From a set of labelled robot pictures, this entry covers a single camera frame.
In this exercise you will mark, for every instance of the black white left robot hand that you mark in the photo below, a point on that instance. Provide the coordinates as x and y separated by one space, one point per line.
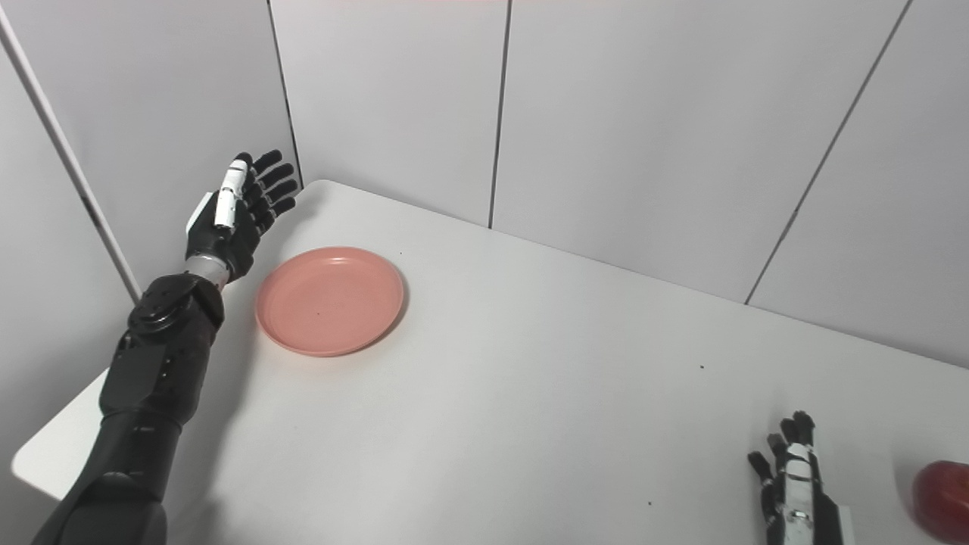
227 242

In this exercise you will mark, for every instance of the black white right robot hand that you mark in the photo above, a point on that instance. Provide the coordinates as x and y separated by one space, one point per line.
821 522

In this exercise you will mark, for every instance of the pink round plate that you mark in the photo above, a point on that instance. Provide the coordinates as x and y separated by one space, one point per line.
329 301

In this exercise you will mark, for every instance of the red apple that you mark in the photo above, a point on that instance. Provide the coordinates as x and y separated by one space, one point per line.
942 503

